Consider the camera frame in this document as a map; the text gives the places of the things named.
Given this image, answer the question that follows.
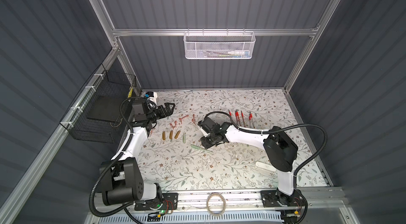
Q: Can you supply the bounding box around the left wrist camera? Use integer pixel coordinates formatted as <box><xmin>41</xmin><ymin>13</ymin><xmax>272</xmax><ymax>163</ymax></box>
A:
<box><xmin>144</xmin><ymin>91</ymin><xmax>158</xmax><ymax>104</ymax></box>

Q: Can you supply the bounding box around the floral table mat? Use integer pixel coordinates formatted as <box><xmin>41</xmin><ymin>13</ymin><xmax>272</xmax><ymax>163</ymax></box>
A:
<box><xmin>107</xmin><ymin>89</ymin><xmax>331</xmax><ymax>191</ymax></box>

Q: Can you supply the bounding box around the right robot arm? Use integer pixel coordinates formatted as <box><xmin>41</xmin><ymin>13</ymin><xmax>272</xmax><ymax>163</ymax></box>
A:
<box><xmin>198</xmin><ymin>111</ymin><xmax>328</xmax><ymax>198</ymax></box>

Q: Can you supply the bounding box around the white rectangular eraser box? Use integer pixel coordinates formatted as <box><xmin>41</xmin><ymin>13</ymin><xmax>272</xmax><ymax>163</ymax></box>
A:
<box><xmin>255</xmin><ymin>161</ymin><xmax>276</xmax><ymax>172</ymax></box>

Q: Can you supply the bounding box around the black wire basket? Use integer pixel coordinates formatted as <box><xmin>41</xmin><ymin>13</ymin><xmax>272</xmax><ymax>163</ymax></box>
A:
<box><xmin>60</xmin><ymin>66</ymin><xmax>137</xmax><ymax>144</ymax></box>

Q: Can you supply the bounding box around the white wire mesh basket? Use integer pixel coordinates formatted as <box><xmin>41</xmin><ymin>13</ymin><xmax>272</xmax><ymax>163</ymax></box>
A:
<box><xmin>183</xmin><ymin>32</ymin><xmax>256</xmax><ymax>60</ymax></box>

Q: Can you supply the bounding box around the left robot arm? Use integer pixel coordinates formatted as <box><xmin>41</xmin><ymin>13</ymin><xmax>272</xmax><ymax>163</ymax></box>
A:
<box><xmin>88</xmin><ymin>91</ymin><xmax>175</xmax><ymax>218</ymax></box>

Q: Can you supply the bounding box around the roll of clear tape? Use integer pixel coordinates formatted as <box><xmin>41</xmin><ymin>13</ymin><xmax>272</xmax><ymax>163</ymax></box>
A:
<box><xmin>206</xmin><ymin>193</ymin><xmax>227</xmax><ymax>217</ymax></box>

